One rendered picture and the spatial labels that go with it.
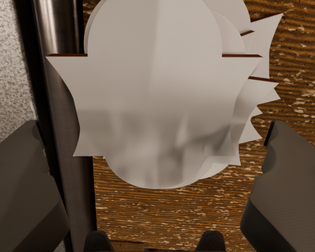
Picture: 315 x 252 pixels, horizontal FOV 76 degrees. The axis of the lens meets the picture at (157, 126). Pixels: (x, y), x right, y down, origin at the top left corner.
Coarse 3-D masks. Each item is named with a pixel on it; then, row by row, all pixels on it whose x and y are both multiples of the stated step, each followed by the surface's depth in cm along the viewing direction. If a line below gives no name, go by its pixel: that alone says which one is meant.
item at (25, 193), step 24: (0, 144) 9; (24, 144) 9; (0, 168) 8; (24, 168) 8; (48, 168) 10; (0, 192) 7; (24, 192) 7; (48, 192) 7; (0, 216) 6; (24, 216) 6; (48, 216) 6; (0, 240) 5; (24, 240) 5; (48, 240) 6
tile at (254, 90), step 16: (224, 16) 10; (224, 32) 11; (224, 48) 11; (240, 48) 11; (256, 80) 12; (272, 80) 13; (240, 96) 13; (256, 96) 13; (240, 112) 13; (240, 128) 14; (208, 160) 16; (224, 160) 16; (192, 176) 16
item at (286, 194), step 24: (264, 144) 11; (288, 144) 9; (264, 168) 9; (288, 168) 8; (312, 168) 8; (264, 192) 7; (288, 192) 7; (312, 192) 7; (264, 216) 6; (288, 216) 6; (312, 216) 6; (264, 240) 6; (288, 240) 5; (312, 240) 5
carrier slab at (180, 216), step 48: (96, 0) 14; (288, 0) 14; (288, 48) 16; (288, 96) 18; (240, 144) 21; (96, 192) 25; (144, 192) 25; (192, 192) 25; (240, 192) 25; (144, 240) 30; (192, 240) 30; (240, 240) 30
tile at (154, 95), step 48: (144, 0) 9; (192, 0) 9; (96, 48) 10; (144, 48) 10; (192, 48) 10; (96, 96) 12; (144, 96) 12; (192, 96) 12; (96, 144) 14; (144, 144) 14; (192, 144) 14
